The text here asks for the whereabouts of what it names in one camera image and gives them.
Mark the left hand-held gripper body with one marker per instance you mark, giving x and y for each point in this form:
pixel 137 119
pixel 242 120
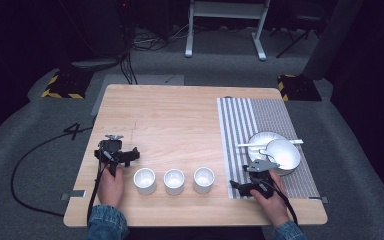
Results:
pixel 112 146

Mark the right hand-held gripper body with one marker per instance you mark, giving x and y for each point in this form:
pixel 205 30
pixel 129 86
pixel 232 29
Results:
pixel 260 173

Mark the person's right hand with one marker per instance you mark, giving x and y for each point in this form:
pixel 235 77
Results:
pixel 274 205

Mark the person's left hand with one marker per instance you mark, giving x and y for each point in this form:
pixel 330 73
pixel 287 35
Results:
pixel 111 188

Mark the white spoon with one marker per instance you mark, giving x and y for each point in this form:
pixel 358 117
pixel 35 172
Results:
pixel 263 152

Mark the white cup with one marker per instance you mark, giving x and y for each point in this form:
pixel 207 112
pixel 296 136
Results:
pixel 144 181
pixel 174 182
pixel 204 180

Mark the white chopsticks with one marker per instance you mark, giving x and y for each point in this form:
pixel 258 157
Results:
pixel 248 144

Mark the white bowl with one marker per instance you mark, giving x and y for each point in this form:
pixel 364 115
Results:
pixel 286 155

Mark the white plate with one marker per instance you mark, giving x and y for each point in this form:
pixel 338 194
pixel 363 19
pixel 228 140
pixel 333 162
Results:
pixel 263 136

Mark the grey tape piece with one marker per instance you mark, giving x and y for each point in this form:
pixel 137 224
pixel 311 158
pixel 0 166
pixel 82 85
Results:
pixel 75 194
pixel 319 200

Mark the striped grey placemat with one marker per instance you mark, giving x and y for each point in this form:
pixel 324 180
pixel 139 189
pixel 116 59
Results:
pixel 238 116

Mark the yellow-black striped base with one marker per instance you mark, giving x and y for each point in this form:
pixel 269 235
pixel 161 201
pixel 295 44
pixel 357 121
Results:
pixel 300 88
pixel 67 87

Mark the grey round stand base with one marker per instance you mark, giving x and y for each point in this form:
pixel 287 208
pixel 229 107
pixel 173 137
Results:
pixel 95 64

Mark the black tripod stand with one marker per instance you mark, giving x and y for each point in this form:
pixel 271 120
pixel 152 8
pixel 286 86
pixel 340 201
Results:
pixel 296 36

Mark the grey slanted pillar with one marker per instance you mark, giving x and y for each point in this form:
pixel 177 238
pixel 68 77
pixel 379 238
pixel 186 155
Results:
pixel 330 43

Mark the white metal stand frame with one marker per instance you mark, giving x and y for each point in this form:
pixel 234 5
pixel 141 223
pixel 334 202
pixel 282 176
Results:
pixel 189 33

